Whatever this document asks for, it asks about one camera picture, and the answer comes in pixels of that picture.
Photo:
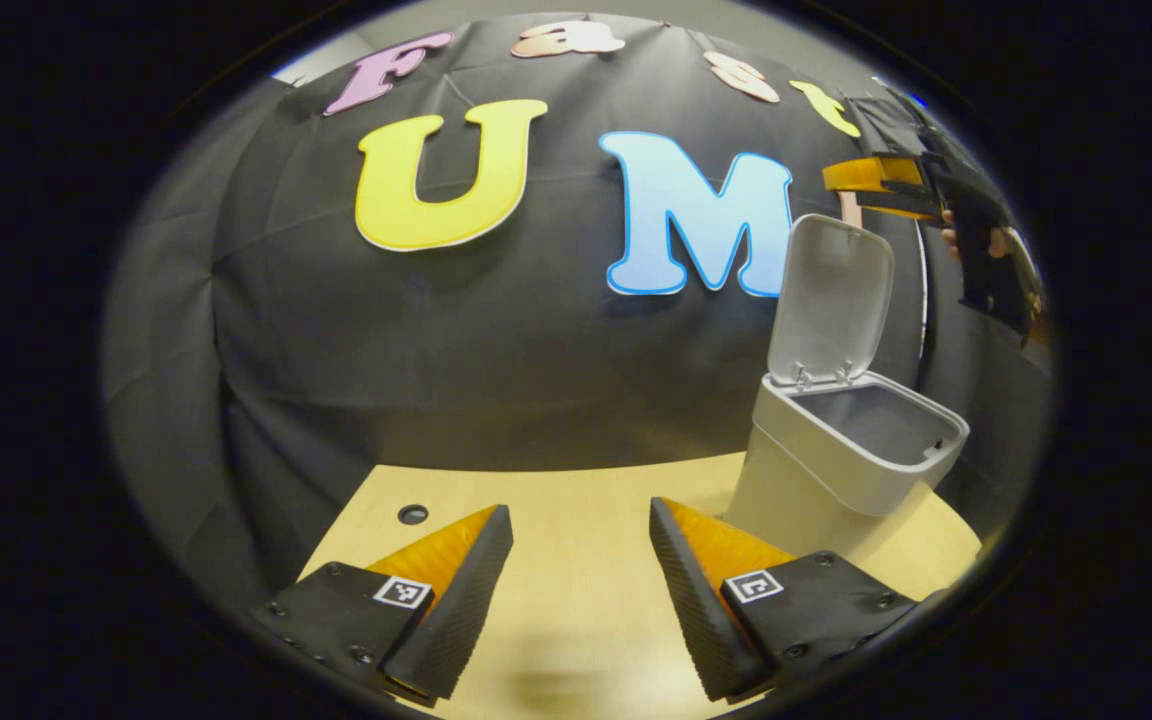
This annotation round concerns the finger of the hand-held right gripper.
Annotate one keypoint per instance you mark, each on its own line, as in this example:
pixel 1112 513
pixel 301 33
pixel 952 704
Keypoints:
pixel 886 130
pixel 901 205

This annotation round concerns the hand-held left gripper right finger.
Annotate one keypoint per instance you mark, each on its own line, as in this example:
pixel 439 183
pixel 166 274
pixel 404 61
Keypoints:
pixel 696 610

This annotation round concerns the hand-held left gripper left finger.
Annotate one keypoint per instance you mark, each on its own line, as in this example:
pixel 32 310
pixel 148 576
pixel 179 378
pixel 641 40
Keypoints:
pixel 461 600

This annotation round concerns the white desktop garbage bin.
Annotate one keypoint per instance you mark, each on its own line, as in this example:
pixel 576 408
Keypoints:
pixel 836 460

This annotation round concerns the wooden desktop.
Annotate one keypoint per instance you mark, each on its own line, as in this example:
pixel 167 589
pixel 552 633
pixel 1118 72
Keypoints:
pixel 576 530

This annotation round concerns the black backdrop cloth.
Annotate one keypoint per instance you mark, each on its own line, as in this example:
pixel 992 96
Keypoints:
pixel 496 380

